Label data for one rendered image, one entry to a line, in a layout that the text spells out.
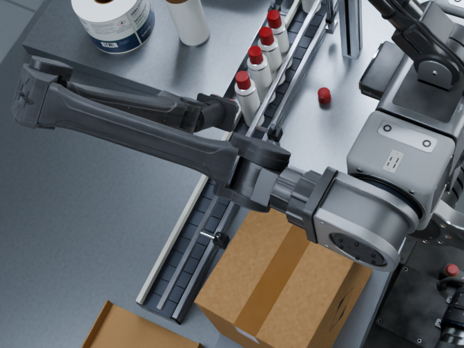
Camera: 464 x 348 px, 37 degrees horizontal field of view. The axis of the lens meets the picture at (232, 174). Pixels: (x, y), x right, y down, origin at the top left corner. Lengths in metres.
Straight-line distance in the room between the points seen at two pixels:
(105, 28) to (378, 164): 1.13
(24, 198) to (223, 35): 0.71
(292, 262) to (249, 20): 0.85
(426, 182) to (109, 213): 1.05
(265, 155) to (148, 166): 0.84
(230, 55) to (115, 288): 0.70
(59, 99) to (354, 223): 0.47
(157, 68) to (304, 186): 1.02
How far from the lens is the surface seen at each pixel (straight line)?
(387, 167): 1.00
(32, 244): 1.90
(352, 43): 1.89
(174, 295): 1.66
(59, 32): 2.17
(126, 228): 1.82
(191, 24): 1.91
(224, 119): 1.56
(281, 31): 1.75
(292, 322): 1.35
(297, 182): 1.04
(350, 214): 1.00
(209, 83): 1.90
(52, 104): 1.07
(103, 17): 1.94
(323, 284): 1.36
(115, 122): 1.06
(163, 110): 1.35
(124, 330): 1.73
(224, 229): 1.71
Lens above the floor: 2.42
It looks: 62 degrees down
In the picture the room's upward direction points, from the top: 23 degrees counter-clockwise
